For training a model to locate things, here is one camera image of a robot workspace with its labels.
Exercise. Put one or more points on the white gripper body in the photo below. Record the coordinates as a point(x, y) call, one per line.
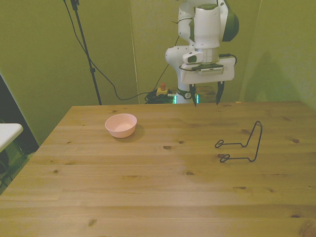
point(209, 78)

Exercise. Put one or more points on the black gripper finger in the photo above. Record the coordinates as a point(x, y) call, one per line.
point(193, 95)
point(220, 92)

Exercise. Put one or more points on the pink plastic bowl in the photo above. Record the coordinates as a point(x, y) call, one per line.
point(121, 126)

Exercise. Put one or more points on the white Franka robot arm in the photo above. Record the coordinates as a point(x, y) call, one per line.
point(206, 29)

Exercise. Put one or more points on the yellow emergency stop button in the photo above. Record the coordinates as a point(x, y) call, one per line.
point(163, 90)

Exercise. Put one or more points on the black tripod pole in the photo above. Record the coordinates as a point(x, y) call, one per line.
point(92, 70)

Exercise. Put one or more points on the black panel board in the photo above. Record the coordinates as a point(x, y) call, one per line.
point(14, 116)

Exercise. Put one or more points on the white side table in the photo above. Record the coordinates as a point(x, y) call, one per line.
point(8, 133)

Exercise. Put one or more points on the dark chair base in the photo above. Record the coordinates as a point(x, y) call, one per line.
point(12, 160)

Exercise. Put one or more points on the grey wrist camera bar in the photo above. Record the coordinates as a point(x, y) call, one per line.
point(212, 71)

